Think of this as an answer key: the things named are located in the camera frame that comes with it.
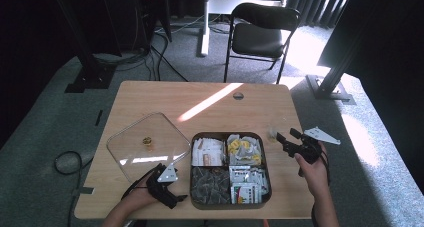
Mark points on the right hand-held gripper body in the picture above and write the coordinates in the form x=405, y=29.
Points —
x=310, y=152

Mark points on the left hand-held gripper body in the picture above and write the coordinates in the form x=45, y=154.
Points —
x=160, y=188

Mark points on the small clear glass cup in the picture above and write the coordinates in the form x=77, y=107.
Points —
x=272, y=135

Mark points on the clear lid with gold knob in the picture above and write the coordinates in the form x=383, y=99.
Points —
x=150, y=153

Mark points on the square four-compartment box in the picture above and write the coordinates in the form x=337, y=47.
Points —
x=226, y=167

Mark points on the person's left hand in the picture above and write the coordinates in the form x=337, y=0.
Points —
x=140, y=197

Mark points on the person's right hand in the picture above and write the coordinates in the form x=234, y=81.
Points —
x=315, y=177

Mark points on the pile of dark packets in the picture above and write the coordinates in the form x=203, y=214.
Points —
x=210, y=185

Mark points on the pile of yellow-label tea bags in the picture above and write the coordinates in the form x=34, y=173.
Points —
x=245, y=148

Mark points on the pile of white sachets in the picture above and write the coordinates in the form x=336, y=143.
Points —
x=208, y=152

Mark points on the pile of white green packets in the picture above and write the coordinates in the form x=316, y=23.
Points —
x=248, y=185

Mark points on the black metal stand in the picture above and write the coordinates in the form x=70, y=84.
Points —
x=88, y=73
x=330, y=83

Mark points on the grey table grommet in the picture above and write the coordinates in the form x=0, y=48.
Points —
x=238, y=96

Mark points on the grey tape strip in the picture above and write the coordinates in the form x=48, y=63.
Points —
x=83, y=190

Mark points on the black tape strip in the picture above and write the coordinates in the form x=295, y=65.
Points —
x=99, y=117

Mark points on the black folding chair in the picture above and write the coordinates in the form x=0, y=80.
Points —
x=256, y=38

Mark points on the grey curtain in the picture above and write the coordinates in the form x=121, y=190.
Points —
x=316, y=3

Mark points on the dark equipment rack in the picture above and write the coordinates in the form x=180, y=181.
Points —
x=133, y=17

